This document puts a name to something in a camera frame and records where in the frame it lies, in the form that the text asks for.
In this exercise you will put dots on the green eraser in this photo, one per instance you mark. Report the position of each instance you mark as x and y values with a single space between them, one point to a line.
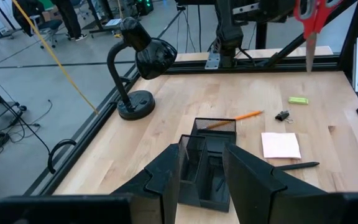
298 100

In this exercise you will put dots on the black mesh desk organizer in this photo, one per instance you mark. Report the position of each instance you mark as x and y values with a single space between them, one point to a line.
216 140

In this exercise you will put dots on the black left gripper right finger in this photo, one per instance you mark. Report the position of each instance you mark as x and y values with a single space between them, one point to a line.
253 193

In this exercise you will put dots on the black click pen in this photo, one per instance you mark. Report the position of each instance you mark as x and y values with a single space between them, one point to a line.
297 165

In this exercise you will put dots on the black gooseneck desk lamp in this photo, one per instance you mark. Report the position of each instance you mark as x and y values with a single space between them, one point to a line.
154 59

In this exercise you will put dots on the office chair with black jacket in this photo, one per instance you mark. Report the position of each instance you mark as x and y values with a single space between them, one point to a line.
26 12

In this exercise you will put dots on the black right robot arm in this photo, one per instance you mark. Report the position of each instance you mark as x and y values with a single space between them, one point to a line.
228 34

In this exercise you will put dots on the black binder clip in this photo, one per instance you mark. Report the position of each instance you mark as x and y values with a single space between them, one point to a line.
281 116

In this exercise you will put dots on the orange pencil pink eraser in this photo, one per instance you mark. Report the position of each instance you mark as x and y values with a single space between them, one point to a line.
247 115

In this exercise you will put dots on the black standing desk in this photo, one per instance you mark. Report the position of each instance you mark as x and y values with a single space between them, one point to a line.
99 18

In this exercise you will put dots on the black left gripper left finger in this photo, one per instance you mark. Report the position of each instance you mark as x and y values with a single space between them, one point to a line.
160 186

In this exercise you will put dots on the computer tower green lights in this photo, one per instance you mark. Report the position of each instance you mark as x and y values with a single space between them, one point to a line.
144 6

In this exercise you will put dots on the pink sticky note pad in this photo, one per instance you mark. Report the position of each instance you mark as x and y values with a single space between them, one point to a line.
281 145

